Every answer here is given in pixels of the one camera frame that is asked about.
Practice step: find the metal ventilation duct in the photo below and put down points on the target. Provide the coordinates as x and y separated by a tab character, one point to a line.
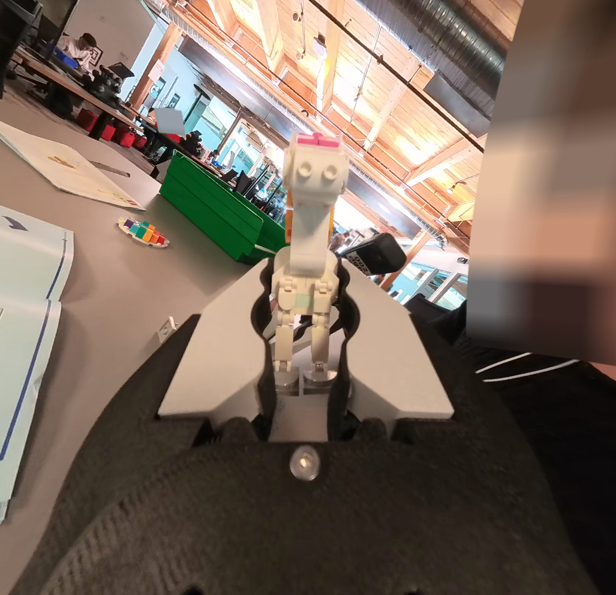
433	17

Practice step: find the green plastic bin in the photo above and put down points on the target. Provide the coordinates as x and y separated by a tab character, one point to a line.
211	205

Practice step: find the small white lego leg piece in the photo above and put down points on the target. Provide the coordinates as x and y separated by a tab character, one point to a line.
166	328

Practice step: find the round rainbow lego assembly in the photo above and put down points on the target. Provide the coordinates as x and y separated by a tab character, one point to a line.
144	231

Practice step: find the person's black sweater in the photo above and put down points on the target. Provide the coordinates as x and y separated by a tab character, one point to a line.
553	436

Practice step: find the white lego unicorn model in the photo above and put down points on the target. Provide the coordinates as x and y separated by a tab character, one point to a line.
308	219

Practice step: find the black robot device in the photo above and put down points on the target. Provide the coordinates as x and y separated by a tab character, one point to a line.
108	84

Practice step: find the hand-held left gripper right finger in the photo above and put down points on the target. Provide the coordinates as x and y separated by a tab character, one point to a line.
399	364

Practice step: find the open light blue instruction booklet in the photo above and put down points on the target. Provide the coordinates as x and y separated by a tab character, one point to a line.
29	291

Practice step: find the long wooden office table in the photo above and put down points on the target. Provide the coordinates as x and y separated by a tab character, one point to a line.
62	82

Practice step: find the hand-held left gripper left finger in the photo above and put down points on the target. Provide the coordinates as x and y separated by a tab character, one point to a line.
216	364

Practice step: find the instruction booklet yellow animal cover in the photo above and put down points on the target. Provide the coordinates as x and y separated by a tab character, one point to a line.
57	166

